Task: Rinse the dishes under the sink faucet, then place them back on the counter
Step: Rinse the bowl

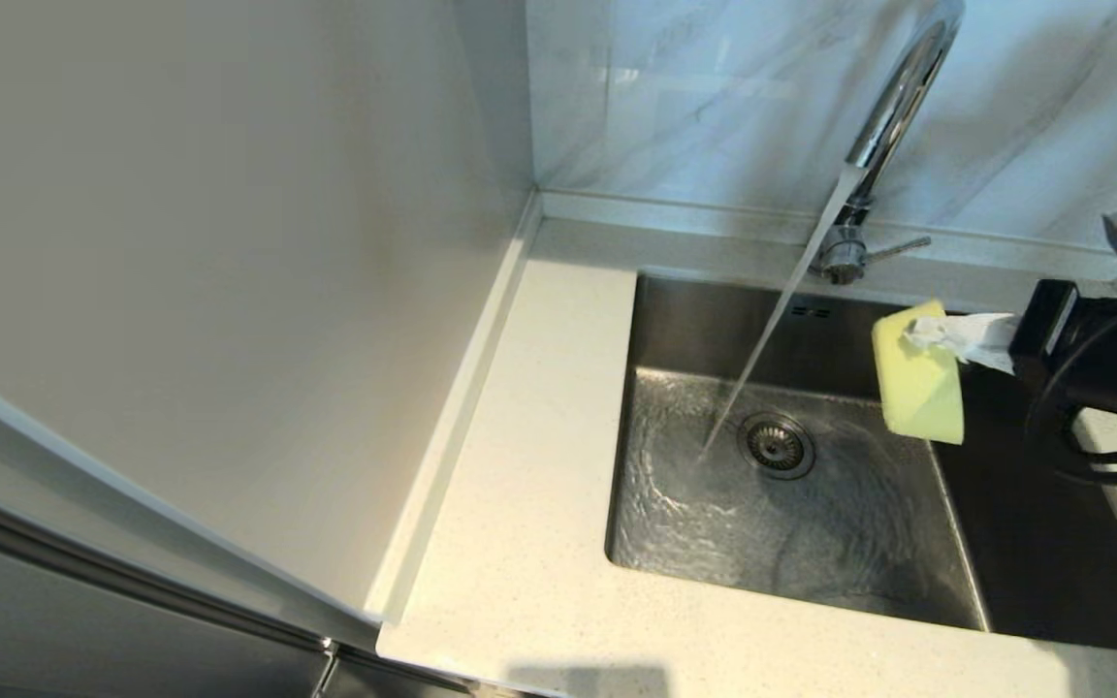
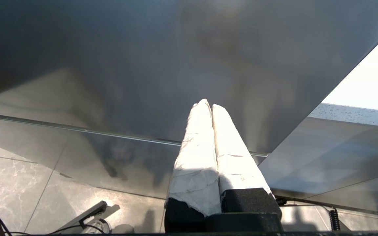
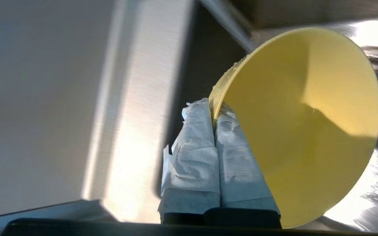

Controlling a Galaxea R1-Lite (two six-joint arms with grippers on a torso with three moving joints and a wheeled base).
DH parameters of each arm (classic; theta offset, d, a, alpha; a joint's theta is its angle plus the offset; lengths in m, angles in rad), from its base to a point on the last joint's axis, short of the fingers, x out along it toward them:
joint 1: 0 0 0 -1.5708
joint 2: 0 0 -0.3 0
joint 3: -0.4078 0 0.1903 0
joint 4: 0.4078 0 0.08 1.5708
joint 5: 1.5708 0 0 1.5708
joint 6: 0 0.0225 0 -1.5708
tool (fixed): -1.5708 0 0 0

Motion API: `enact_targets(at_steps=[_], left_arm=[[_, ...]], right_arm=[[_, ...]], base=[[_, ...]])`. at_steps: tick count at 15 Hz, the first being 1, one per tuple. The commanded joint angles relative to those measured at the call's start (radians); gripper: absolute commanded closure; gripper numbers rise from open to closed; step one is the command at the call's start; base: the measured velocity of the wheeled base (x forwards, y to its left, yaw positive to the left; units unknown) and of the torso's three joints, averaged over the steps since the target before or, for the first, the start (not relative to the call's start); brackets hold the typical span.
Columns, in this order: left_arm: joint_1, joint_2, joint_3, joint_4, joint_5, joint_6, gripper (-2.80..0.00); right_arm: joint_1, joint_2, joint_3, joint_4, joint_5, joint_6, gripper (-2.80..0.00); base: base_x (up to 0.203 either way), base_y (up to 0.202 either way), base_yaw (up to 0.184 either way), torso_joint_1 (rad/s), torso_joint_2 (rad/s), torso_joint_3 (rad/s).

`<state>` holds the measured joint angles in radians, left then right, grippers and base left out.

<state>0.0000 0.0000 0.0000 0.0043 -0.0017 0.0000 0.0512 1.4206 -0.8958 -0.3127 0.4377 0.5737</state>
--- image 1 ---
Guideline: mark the stainless steel sink basin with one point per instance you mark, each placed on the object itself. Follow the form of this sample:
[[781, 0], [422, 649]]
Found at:
[[811, 553]]

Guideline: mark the grey appliance door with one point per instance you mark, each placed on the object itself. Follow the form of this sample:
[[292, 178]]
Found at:
[[83, 640]]

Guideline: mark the round metal drain strainer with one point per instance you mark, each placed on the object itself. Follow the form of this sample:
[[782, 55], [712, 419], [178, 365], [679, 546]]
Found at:
[[776, 446]]

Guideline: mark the chrome gooseneck faucet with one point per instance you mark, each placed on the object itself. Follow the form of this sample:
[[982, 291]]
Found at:
[[893, 111]]

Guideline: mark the yellow plastic bowl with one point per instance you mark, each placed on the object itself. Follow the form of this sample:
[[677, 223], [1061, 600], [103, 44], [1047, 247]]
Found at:
[[922, 397]]

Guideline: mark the white tall cabinet panel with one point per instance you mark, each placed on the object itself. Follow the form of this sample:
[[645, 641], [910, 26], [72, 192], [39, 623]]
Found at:
[[229, 291]]

